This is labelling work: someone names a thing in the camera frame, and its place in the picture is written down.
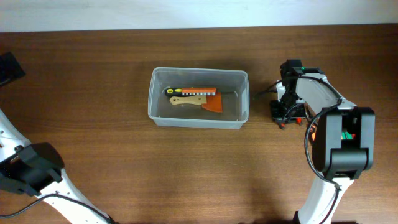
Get small red cutting pliers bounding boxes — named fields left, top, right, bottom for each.
left=277, top=118, right=302, bottom=130

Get orange black needle-nose pliers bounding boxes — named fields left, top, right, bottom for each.
left=304, top=104, right=320, bottom=142

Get clear bag coloured tubes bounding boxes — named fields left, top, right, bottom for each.
left=341, top=131, right=356, bottom=140

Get wooden handle orange scraper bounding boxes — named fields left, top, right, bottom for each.
left=169, top=95, right=223, bottom=113

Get orange tool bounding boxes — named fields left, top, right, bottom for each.
left=181, top=88, right=217, bottom=96

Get yellow black handle file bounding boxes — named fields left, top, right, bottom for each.
left=162, top=86, right=239, bottom=98

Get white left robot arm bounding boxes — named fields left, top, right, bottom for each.
left=1, top=112, right=115, bottom=224

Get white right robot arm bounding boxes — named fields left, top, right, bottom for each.
left=267, top=59, right=376, bottom=223

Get clear plastic storage box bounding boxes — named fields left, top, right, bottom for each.
left=148, top=67, right=249, bottom=129

